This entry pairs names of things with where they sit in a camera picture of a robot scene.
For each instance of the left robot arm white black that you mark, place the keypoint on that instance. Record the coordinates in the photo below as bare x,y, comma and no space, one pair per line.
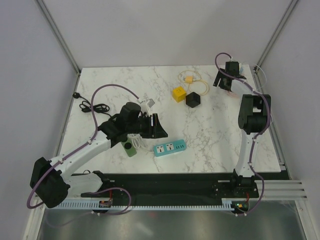
50,179

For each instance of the green power strip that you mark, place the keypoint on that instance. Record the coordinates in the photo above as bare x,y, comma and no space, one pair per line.
128,146

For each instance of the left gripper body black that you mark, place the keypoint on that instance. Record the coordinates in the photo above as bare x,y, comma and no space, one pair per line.
145,129

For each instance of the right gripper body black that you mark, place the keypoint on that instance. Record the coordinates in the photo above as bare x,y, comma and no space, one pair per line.
222,82

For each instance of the small orange charger plug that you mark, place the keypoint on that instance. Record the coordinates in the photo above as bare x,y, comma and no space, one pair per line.
188,79

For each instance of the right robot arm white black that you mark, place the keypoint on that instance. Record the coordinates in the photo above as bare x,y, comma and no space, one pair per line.
253,119

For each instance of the teal power strip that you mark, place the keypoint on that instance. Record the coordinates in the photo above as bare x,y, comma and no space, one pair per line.
169,148

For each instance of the yellow cube socket adapter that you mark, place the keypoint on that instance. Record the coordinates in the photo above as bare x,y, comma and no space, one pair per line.
179,94

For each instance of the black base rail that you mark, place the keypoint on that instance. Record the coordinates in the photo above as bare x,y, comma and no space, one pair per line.
161,189

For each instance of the black cube adapter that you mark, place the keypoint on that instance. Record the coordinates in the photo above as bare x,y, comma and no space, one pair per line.
193,100

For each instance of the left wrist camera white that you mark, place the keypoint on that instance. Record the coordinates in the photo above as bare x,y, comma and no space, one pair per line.
146,104

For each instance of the white slotted cable duct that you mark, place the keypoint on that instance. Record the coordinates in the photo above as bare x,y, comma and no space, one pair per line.
94,204

